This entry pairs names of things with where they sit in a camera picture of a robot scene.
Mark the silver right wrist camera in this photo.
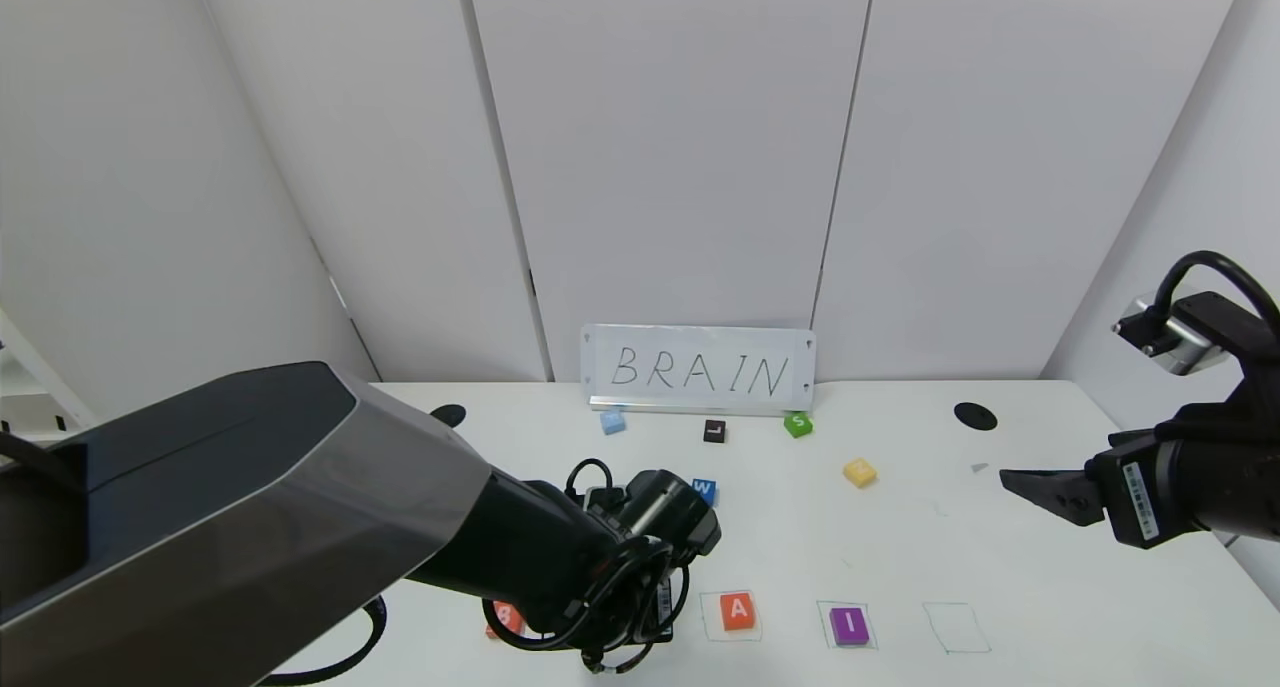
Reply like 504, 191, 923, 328
1112, 292, 1251, 376

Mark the white sign reading BRAIN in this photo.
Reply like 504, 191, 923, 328
580, 323, 818, 415

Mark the white shelf frame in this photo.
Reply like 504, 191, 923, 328
0, 312, 96, 443

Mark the black left arm hose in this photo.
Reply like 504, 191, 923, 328
255, 595, 388, 687

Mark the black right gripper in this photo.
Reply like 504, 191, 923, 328
998, 428, 1280, 550

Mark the black right camera cable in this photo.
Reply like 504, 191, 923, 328
1150, 251, 1280, 328

